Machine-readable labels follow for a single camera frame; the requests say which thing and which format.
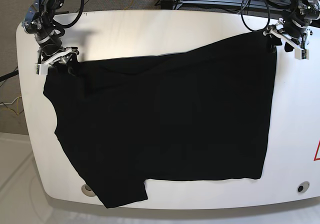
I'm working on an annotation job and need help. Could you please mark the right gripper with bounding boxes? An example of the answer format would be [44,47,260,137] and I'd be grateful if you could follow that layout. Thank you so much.
[37,37,80,77]

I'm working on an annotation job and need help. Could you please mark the black T-shirt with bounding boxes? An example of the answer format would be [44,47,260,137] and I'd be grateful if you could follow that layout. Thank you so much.
[43,32,277,208]

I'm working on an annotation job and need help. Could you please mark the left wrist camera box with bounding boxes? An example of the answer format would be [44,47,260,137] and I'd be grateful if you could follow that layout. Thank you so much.
[294,48,309,60]

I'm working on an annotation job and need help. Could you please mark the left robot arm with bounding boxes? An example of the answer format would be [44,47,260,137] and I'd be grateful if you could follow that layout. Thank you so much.
[240,0,320,60]

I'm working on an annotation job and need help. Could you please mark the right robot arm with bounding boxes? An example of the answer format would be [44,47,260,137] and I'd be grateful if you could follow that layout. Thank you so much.
[22,0,85,75]

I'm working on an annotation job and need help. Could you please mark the yellow floor cable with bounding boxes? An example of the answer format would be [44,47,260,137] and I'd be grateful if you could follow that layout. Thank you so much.
[0,96,24,116]

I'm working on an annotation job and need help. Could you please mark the red triangle warning sticker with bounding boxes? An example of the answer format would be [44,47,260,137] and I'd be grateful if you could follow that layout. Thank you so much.
[313,142,320,161]

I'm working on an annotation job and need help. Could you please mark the aluminium frame rail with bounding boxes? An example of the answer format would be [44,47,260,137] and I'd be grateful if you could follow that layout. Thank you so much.
[179,0,266,10]

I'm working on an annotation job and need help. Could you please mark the white floor cable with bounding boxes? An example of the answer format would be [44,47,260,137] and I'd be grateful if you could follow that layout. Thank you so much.
[0,95,22,109]

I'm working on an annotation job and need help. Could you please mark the black floor cable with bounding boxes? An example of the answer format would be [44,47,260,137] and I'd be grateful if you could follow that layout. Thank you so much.
[0,70,19,82]

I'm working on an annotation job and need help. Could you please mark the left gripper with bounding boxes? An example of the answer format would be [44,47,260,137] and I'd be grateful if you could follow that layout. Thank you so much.
[263,17,313,53]

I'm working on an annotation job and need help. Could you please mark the round table grommet hole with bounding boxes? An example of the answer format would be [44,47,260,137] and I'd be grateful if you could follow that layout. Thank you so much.
[297,181,310,194]

